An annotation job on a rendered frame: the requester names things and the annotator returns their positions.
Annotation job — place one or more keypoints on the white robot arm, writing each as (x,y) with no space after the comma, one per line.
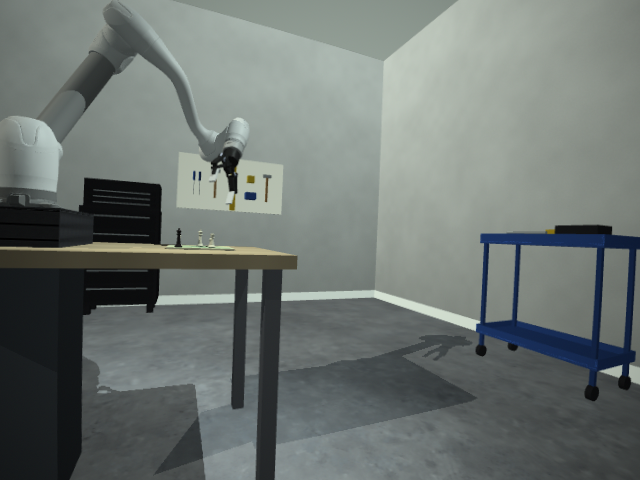
(29,156)

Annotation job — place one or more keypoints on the green and white chessboard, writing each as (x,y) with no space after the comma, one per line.
(193,247)

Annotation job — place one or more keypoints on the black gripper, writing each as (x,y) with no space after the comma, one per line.
(233,156)

